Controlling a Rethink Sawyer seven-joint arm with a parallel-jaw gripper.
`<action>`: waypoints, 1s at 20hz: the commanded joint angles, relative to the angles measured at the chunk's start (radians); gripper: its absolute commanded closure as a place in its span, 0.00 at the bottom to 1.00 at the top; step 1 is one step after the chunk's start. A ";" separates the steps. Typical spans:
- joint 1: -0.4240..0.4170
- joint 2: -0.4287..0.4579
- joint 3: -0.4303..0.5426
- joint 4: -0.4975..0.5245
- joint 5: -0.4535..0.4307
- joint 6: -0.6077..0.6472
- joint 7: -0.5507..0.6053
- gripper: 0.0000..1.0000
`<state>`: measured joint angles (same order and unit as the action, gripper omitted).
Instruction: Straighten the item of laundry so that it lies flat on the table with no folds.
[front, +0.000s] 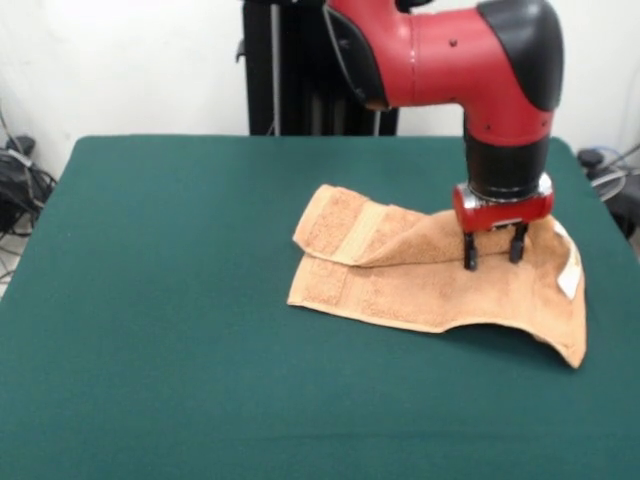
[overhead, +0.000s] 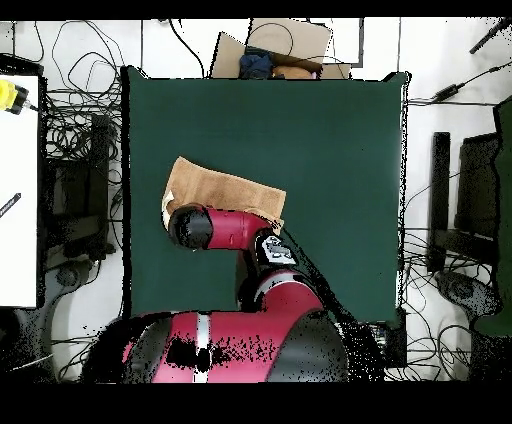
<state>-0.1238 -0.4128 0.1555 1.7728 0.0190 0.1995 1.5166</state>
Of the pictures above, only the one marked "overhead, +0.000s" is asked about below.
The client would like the tan towel with white label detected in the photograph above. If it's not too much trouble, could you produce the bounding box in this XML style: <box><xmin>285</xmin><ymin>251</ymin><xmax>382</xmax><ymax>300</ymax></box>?
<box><xmin>160</xmin><ymin>155</ymin><xmax>288</xmax><ymax>236</ymax></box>

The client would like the dark green table cloth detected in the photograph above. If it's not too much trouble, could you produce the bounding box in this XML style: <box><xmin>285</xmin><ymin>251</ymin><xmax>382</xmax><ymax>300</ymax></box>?
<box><xmin>120</xmin><ymin>65</ymin><xmax>411</xmax><ymax>328</ymax></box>

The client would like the orange cloth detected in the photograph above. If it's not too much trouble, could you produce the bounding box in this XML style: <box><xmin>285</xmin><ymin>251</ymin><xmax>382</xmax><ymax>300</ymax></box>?
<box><xmin>272</xmin><ymin>64</ymin><xmax>316</xmax><ymax>80</ymax></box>

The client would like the blue cloth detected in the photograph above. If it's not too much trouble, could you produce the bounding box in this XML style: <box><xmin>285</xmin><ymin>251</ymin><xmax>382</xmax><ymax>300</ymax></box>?
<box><xmin>238</xmin><ymin>46</ymin><xmax>276</xmax><ymax>80</ymax></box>

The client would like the cardboard box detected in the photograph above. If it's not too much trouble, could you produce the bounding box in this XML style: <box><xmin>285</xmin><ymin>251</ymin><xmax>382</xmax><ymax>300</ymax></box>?
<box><xmin>209</xmin><ymin>17</ymin><xmax>353</xmax><ymax>80</ymax></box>

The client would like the black box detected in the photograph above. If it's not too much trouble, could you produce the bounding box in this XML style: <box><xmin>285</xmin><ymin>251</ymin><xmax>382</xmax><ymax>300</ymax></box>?
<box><xmin>384</xmin><ymin>307</ymin><xmax>408</xmax><ymax>369</ymax></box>

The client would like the black power adapter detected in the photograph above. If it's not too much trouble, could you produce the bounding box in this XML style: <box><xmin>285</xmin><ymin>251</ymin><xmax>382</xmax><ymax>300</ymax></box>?
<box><xmin>430</xmin><ymin>81</ymin><xmax>468</xmax><ymax>104</ymax></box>

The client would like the white table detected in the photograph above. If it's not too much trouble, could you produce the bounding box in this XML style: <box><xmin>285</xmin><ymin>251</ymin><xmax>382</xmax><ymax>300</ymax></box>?
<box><xmin>0</xmin><ymin>74</ymin><xmax>40</xmax><ymax>308</ymax></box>

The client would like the black marker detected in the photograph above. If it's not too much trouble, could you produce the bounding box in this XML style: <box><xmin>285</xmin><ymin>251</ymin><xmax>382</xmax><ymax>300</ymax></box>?
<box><xmin>0</xmin><ymin>192</ymin><xmax>22</xmax><ymax>220</ymax></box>

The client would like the yellow and black tool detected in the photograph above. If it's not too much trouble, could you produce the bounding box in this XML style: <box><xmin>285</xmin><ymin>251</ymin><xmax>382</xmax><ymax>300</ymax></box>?
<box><xmin>0</xmin><ymin>78</ymin><xmax>39</xmax><ymax>116</ymax></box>

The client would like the black tripod leg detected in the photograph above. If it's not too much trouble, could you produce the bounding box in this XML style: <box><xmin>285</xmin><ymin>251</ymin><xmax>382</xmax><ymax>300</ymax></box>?
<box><xmin>469</xmin><ymin>17</ymin><xmax>512</xmax><ymax>55</ymax></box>

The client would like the black cable tangle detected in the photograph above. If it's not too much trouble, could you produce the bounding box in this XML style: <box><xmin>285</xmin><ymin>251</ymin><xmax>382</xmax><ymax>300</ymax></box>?
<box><xmin>37</xmin><ymin>19</ymin><xmax>124</xmax><ymax>163</ymax></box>
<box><xmin>51</xmin><ymin>335</ymin><xmax>93</xmax><ymax>383</ymax></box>
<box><xmin>401</xmin><ymin>223</ymin><xmax>495</xmax><ymax>289</ymax></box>

